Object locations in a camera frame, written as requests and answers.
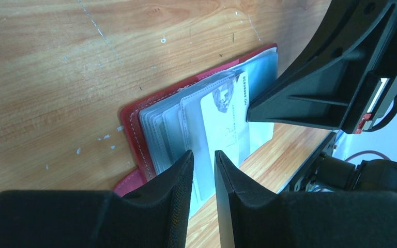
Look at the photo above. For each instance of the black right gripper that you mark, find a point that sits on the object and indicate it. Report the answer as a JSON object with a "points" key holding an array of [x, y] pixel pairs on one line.
{"points": [[345, 78]]}

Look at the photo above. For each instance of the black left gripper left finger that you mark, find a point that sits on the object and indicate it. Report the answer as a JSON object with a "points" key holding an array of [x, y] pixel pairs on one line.
{"points": [[153, 215]]}

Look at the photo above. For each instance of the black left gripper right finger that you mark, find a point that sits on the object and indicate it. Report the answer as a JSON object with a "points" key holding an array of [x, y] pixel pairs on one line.
{"points": [[250, 215]]}

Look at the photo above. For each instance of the red leather card holder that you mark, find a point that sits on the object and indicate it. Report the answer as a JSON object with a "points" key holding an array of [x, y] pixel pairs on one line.
{"points": [[164, 125]]}

